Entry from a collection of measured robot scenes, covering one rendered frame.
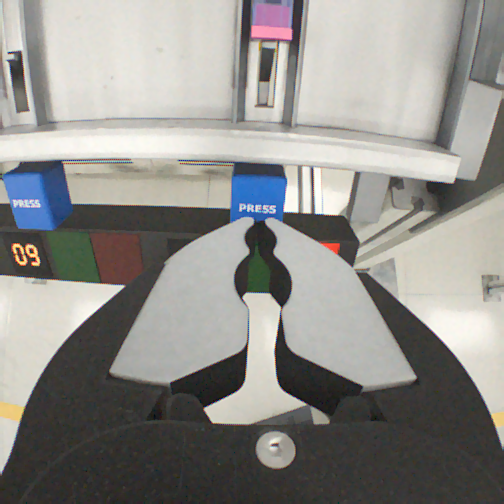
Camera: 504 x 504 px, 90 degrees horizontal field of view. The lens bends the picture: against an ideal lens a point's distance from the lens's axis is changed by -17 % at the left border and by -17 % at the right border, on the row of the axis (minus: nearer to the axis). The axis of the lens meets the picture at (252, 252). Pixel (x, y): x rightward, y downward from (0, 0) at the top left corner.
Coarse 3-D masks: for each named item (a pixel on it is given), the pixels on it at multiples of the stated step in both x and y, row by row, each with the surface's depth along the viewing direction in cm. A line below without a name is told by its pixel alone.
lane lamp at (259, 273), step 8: (256, 240) 16; (256, 248) 16; (256, 256) 17; (256, 264) 17; (264, 264) 17; (256, 272) 17; (264, 272) 17; (248, 280) 18; (256, 280) 18; (264, 280) 18; (248, 288) 18; (256, 288) 18; (264, 288) 18
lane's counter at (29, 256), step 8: (8, 232) 16; (16, 232) 16; (8, 240) 16; (16, 240) 16; (24, 240) 16; (32, 240) 16; (40, 240) 16; (8, 248) 16; (16, 248) 16; (24, 248) 16; (32, 248) 16; (40, 248) 16; (16, 256) 17; (24, 256) 17; (32, 256) 17; (40, 256) 17; (16, 264) 17; (24, 264) 17; (32, 264) 17; (40, 264) 17; (48, 264) 17; (16, 272) 17; (24, 272) 17; (32, 272) 17; (40, 272) 17; (48, 272) 17
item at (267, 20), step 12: (264, 0) 9; (276, 0) 9; (288, 0) 9; (252, 12) 9; (264, 12) 9; (276, 12) 9; (288, 12) 9; (252, 24) 9; (264, 24) 9; (276, 24) 9; (288, 24) 9
